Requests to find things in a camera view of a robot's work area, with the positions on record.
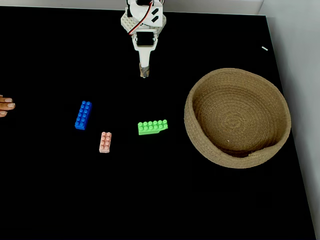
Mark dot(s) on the small white scrap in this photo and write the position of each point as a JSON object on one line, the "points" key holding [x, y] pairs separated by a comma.
{"points": [[264, 48]]}

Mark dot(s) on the pink lego block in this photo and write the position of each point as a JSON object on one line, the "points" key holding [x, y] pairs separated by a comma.
{"points": [[105, 142]]}

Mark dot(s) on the green lego block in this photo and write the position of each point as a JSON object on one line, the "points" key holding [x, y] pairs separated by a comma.
{"points": [[151, 127]]}

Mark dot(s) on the blue lego block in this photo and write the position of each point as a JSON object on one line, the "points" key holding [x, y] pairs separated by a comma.
{"points": [[83, 115]]}

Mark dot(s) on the person's hand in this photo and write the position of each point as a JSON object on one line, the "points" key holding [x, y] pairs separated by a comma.
{"points": [[5, 106]]}

